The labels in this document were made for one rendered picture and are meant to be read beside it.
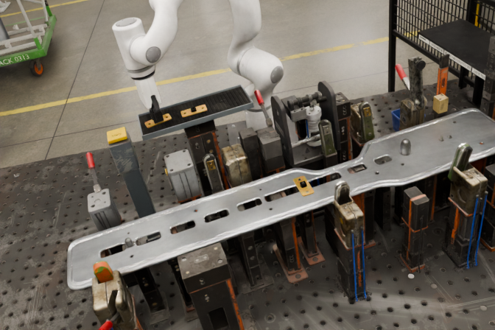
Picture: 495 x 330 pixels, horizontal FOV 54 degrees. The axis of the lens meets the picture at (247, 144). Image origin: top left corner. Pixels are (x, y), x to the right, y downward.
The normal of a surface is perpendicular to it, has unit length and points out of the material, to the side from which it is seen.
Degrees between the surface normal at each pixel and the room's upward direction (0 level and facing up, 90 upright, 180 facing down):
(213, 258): 0
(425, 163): 0
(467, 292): 0
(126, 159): 90
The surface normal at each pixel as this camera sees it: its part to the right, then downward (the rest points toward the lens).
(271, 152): 0.29, 0.53
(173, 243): -0.16, -0.80
